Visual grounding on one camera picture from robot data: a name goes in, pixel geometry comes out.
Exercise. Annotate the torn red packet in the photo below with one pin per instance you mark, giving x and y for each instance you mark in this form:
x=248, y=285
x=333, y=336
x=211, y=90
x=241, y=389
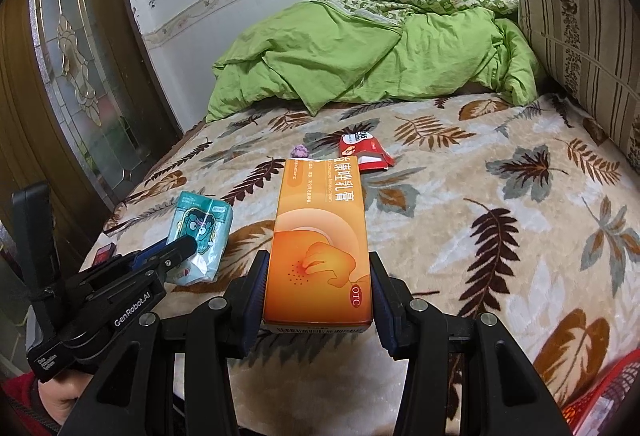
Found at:
x=360, y=148

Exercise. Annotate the leaf print blanket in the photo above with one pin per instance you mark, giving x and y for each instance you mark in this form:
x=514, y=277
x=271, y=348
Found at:
x=500, y=241

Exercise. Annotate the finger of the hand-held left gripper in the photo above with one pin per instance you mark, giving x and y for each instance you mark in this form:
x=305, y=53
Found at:
x=149, y=253
x=175, y=256

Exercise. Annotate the purple crumpled wrapper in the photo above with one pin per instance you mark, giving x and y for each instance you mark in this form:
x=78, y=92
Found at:
x=300, y=151

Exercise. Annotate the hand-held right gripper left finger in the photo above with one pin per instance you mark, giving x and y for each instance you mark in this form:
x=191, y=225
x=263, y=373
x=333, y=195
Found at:
x=255, y=306

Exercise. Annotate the person's left forearm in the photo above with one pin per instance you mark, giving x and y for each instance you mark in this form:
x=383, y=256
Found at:
x=20, y=411

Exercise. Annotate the orange and white medicine box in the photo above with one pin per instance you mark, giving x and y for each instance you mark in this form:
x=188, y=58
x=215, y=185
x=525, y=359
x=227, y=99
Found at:
x=315, y=241

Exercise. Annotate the wooden stained glass door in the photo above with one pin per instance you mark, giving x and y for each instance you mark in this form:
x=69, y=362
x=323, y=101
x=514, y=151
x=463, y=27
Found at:
x=75, y=65

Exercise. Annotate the green quilt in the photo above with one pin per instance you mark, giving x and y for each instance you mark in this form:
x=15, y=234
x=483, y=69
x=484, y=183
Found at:
x=350, y=55

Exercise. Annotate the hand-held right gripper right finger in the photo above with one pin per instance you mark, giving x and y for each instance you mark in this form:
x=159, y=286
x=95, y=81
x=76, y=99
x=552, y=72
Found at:
x=382, y=311

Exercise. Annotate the red plastic basket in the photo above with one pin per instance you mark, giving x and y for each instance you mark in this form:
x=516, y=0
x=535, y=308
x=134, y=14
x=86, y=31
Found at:
x=610, y=391

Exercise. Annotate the smartphone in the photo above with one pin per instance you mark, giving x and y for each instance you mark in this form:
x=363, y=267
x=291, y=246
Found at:
x=103, y=253

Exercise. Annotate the teal tissue pack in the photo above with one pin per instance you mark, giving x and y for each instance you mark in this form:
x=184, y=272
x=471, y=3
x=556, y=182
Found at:
x=200, y=221

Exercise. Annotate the striped floral cushion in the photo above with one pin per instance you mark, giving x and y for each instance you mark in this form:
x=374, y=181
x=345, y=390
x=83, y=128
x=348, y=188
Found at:
x=585, y=40

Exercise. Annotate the person's left hand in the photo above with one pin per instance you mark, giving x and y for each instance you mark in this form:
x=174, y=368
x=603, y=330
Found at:
x=57, y=398

